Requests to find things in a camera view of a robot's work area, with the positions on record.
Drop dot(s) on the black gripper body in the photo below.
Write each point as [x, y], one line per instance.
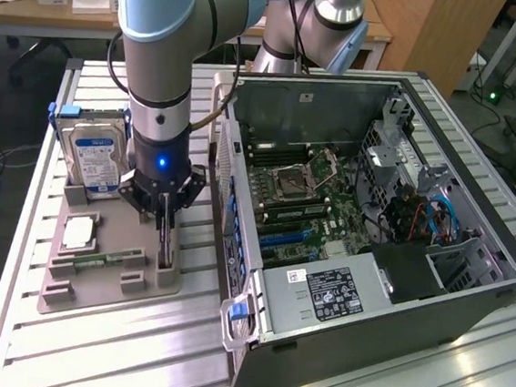
[160, 161]

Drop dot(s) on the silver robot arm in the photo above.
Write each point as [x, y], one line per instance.
[159, 79]

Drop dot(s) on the blue card latch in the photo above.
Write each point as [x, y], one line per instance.
[233, 207]
[238, 245]
[241, 261]
[236, 228]

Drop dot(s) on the hard disk drive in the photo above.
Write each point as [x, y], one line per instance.
[94, 159]

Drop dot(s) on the silver CPU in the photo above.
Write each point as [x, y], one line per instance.
[77, 233]

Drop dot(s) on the green RAM stick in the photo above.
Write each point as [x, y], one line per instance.
[101, 260]

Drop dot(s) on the CPU socket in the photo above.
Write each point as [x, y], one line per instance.
[291, 180]

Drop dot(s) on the blue disk caddy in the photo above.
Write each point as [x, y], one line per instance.
[69, 110]

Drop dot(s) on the grey parts rack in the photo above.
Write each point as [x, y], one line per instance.
[102, 288]

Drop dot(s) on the blue expansion slot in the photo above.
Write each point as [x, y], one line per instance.
[283, 241]

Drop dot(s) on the metal socket cover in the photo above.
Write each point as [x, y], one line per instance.
[323, 168]

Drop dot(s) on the blue case release latch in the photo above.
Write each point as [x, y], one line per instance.
[237, 312]

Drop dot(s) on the grey power supply unit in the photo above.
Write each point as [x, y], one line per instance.
[288, 306]

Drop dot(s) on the green motherboard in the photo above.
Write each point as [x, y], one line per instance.
[341, 229]

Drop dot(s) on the black office chair base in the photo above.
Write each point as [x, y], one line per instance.
[38, 51]

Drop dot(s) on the metal drive cage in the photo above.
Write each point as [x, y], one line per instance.
[380, 161]

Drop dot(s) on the wooden desk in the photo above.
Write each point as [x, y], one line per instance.
[28, 16]

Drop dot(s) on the open black PC case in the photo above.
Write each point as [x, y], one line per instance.
[362, 350]

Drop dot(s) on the metal disk bay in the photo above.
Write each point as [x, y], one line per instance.
[461, 268]

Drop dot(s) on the wooden cabinet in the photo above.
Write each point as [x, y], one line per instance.
[438, 28]

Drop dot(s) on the device with green light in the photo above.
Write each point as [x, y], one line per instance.
[492, 95]

